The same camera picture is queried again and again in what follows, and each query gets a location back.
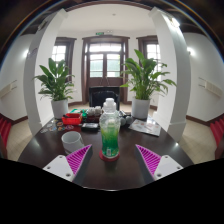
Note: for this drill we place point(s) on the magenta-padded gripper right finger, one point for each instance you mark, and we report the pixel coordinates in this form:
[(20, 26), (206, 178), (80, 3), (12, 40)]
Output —
[(163, 166)]

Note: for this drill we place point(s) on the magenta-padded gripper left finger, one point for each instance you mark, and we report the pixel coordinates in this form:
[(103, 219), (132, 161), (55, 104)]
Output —
[(63, 166)]

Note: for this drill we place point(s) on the clear bottle with green drink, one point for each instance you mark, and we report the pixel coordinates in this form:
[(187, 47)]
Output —
[(110, 133)]

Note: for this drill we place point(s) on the white mug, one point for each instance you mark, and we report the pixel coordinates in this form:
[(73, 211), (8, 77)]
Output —
[(71, 141)]

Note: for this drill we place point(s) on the printed magazine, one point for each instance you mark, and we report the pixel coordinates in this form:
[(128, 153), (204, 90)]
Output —
[(145, 127)]

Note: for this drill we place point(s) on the red plastic box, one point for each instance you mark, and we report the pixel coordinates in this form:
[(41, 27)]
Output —
[(71, 119)]

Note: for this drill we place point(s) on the small black flat device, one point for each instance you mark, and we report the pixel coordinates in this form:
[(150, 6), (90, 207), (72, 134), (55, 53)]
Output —
[(90, 126)]

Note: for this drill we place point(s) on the grey microphone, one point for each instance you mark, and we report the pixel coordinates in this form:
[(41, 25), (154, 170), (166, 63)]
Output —
[(129, 120), (123, 120)]

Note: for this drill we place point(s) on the tray with small jars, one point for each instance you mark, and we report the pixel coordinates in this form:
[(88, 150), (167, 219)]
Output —
[(93, 113)]

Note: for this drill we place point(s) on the red stairs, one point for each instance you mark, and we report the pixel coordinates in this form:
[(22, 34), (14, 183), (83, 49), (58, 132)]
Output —
[(217, 131), (5, 130)]

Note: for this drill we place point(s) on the black chair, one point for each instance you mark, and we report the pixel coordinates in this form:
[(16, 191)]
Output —
[(100, 95)]

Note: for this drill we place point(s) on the potted plant with short leaves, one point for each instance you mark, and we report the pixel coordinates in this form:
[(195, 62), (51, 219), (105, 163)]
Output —
[(55, 83)]

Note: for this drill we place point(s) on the potted plant with tall leaves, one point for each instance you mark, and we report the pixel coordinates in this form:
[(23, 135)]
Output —
[(143, 78)]

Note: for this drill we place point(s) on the brown wooden glazed door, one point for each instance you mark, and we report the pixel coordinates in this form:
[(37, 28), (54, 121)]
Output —
[(105, 76)]

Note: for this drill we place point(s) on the brown framed window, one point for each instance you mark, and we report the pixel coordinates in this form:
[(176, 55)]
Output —
[(59, 53), (152, 53)]

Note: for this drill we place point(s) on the green exit sign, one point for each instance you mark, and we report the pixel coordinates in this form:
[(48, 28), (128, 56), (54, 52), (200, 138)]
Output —
[(99, 33)]

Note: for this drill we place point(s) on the white wall heater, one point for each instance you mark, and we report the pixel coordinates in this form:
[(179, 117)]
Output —
[(211, 87), (7, 89)]

